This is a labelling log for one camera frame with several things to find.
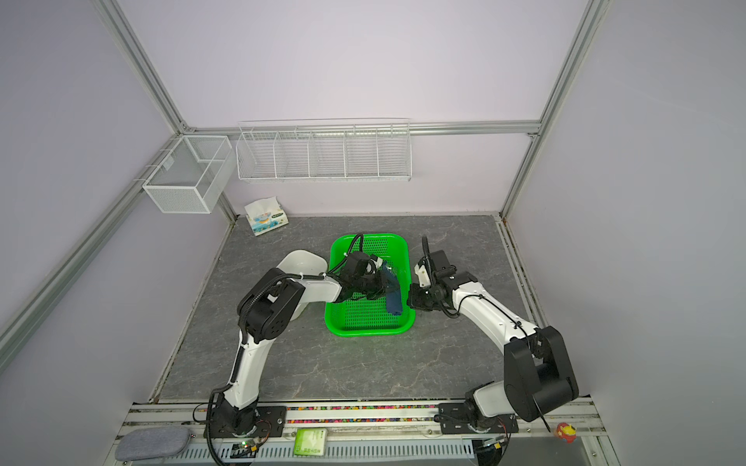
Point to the grey cloth pad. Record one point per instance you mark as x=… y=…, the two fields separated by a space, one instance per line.
x=152 y=443

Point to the white wire shelf rack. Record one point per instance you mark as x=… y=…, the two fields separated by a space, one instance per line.
x=356 y=149

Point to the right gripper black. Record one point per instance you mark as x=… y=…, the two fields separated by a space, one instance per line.
x=414 y=298

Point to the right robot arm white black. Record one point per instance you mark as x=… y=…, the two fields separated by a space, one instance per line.
x=538 y=376

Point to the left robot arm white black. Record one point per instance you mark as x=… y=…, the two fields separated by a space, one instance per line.
x=264 y=314

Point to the white rectangular dish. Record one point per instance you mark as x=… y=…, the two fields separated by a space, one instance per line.
x=302 y=262

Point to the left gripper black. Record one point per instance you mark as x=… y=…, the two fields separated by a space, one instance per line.
x=382 y=286

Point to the tissue pack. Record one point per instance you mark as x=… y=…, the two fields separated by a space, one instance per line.
x=265 y=215

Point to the red yellow toy figure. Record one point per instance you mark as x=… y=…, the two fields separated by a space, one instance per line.
x=566 y=432

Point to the green small box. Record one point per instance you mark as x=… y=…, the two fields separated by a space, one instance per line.
x=310 y=442

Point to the blue paper napkin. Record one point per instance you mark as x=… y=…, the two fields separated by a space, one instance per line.
x=392 y=290

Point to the green plastic basket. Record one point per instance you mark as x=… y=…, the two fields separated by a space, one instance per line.
x=358 y=318

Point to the white mesh box basket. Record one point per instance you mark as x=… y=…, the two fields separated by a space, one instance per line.
x=192 y=175

